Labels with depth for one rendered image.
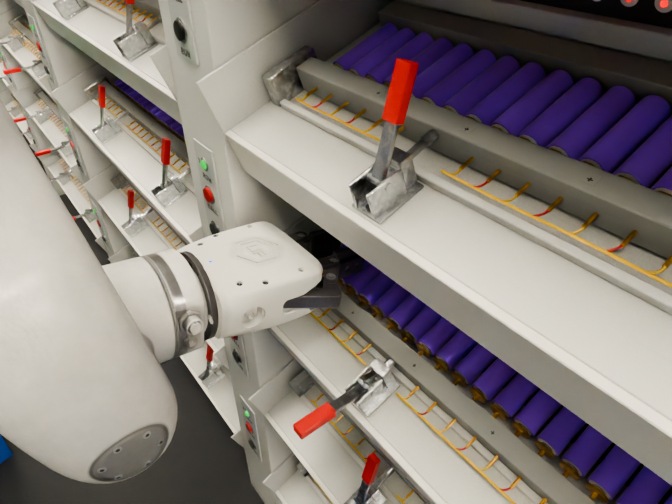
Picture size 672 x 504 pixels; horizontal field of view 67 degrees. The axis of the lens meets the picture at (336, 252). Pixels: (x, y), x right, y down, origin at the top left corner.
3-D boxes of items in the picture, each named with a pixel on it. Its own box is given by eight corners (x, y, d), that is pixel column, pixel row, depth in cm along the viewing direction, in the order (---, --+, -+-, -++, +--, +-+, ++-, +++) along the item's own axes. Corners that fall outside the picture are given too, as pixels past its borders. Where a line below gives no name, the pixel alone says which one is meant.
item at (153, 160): (224, 283, 65) (168, 210, 55) (82, 131, 103) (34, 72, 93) (340, 189, 70) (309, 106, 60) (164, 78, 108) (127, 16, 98)
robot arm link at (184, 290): (178, 295, 34) (218, 283, 36) (130, 237, 40) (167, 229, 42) (182, 383, 39) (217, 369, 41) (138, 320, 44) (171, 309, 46)
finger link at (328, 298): (330, 314, 41) (349, 280, 45) (243, 289, 42) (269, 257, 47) (329, 326, 41) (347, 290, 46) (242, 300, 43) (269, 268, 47)
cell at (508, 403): (560, 367, 42) (509, 423, 40) (541, 354, 43) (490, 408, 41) (561, 357, 40) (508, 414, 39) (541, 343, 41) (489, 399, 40)
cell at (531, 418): (583, 383, 40) (531, 442, 39) (563, 369, 41) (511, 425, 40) (585, 373, 39) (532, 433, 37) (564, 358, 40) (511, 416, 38)
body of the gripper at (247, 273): (210, 295, 36) (332, 257, 42) (152, 231, 42) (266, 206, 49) (210, 373, 39) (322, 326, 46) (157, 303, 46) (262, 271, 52)
